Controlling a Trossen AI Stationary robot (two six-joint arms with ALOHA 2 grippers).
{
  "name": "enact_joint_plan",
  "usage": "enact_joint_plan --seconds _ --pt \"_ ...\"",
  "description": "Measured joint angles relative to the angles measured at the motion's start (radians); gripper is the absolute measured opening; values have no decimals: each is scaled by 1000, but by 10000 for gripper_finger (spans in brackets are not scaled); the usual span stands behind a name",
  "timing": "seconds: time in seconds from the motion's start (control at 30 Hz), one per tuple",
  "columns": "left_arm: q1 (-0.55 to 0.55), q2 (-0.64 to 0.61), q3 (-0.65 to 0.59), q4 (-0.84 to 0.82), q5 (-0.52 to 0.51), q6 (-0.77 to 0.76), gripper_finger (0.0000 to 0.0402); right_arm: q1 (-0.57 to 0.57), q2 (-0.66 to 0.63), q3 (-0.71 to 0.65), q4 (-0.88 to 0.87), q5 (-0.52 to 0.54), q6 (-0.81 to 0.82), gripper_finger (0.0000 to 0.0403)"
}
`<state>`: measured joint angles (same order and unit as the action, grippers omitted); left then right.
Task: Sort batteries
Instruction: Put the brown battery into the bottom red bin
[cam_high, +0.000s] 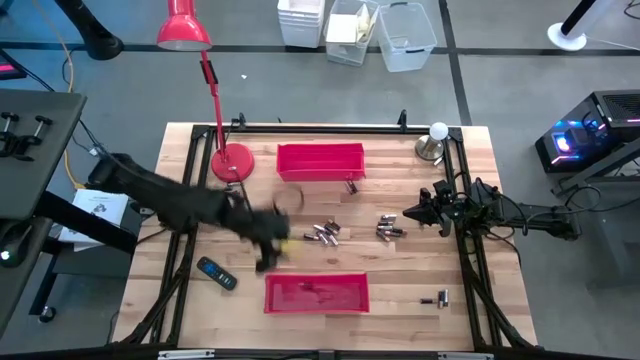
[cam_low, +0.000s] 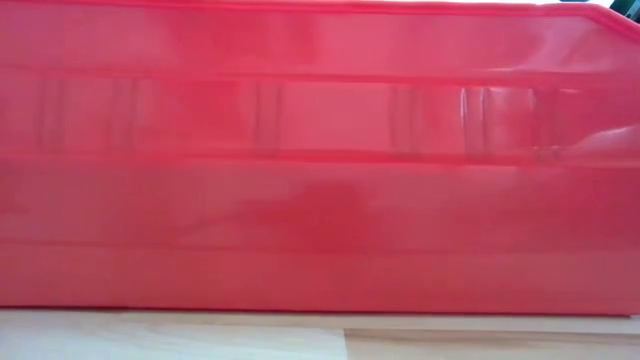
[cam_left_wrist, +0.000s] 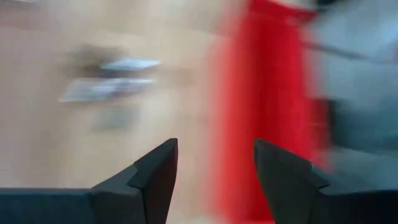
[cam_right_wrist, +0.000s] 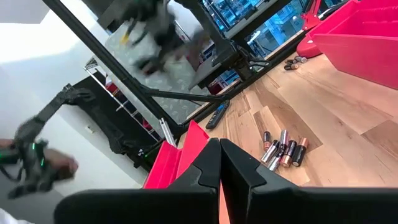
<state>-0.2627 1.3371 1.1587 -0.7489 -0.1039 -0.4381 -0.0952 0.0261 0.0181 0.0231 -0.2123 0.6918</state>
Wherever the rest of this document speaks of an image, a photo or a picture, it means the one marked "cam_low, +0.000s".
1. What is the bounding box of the red plastic bin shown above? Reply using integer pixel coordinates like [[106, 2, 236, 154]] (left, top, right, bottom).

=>
[[0, 0, 640, 317]]

